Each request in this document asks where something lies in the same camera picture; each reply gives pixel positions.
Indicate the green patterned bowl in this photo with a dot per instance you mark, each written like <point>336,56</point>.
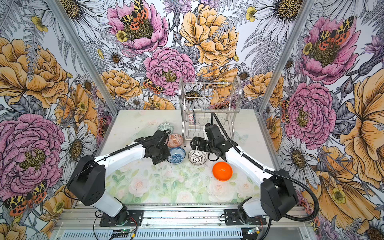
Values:
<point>166,126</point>

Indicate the silver wire dish rack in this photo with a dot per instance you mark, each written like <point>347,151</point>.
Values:
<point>204,98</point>

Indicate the left aluminium corner post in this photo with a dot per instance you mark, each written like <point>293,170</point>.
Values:
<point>70,31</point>

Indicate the dark blue patterned bowl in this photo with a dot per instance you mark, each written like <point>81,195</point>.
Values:
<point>191,118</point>

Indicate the aluminium corner post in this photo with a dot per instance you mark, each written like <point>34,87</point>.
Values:
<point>70,31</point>
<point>303,15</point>

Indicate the right aluminium corner post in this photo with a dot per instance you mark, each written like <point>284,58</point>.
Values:
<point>303,15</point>

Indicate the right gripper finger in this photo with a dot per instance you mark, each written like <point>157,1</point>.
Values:
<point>198,141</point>
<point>202,148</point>

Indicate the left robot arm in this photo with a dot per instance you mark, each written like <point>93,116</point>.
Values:
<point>88,181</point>

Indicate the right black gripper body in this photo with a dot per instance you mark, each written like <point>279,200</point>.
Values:
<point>211,144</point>

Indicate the white black lattice bowl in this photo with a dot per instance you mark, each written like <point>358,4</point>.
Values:
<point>197,157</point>

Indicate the blue floral bowl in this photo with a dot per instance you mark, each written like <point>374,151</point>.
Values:
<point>178,154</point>

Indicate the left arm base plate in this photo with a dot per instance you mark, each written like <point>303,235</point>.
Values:
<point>131,218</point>

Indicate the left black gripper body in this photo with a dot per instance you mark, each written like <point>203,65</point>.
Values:
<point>161,154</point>

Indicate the green circuit board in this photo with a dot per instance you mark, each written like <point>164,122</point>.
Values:
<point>253,231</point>

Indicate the aluminium front rail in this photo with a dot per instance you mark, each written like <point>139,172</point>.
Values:
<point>174,222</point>

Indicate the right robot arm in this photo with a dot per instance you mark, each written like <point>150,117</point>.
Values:
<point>277,192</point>

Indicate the orange plastic bowl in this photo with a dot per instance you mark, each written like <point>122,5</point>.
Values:
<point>222,171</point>

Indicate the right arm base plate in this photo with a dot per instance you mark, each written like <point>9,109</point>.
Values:
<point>232,218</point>

